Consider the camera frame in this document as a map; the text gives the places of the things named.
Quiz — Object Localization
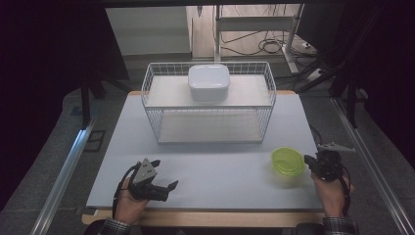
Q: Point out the black curtain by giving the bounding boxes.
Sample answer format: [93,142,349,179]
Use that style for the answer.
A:
[295,3,415,161]
[0,0,130,212]

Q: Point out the person's left hand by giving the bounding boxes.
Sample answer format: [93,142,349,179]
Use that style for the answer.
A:
[114,177,152,227]

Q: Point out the wooden table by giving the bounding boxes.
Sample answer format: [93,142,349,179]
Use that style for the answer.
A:
[81,89,327,229]

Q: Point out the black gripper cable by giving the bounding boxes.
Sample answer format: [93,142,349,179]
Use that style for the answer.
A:
[112,164,142,220]
[339,165,352,217]

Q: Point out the white wire rack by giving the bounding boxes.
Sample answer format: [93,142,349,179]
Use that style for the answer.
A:
[140,61,278,145]

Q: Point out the white desk frame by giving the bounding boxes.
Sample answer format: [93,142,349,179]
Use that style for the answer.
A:
[213,3,305,75]

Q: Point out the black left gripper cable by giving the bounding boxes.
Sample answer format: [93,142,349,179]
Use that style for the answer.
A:
[112,164,142,220]

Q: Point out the pale grey table mat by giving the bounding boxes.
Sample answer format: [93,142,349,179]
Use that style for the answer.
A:
[86,93,324,211]

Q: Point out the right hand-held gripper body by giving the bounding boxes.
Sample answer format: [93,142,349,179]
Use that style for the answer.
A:
[312,141,357,182]

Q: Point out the black metal stand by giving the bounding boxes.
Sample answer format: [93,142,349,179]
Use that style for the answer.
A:
[345,79,360,129]
[78,76,131,129]

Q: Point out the black floor frames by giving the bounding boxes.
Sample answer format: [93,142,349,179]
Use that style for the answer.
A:
[82,129,107,153]

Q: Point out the grey cabinet panel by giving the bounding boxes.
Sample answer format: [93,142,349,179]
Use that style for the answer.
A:
[105,6,192,57]

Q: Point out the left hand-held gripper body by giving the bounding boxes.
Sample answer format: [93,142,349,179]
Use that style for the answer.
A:
[127,158,170,203]

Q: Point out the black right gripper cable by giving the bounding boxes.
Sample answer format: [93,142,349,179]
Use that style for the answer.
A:
[339,165,352,217]

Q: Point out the white lidded box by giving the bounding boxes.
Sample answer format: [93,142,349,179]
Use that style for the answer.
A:
[187,64,231,103]

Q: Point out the white power strip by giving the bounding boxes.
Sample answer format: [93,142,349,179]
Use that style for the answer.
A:
[305,68,325,83]

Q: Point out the black floor cables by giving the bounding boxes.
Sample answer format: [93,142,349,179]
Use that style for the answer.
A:
[219,29,297,57]

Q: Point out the aluminium rail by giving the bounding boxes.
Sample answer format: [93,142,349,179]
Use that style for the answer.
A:
[330,97,415,235]
[29,126,96,235]

